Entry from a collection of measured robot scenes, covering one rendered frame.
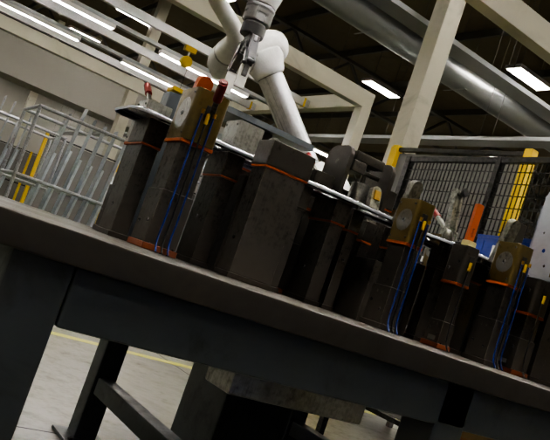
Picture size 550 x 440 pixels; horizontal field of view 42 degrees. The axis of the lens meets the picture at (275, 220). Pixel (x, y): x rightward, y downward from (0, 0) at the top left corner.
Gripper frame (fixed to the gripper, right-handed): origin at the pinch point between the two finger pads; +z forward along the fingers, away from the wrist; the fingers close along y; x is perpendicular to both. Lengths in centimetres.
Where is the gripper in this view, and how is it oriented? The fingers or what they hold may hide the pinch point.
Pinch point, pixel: (232, 86)
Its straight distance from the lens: 219.3
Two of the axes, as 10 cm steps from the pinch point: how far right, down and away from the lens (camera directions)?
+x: 8.8, 3.4, 3.4
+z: -3.3, 9.4, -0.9
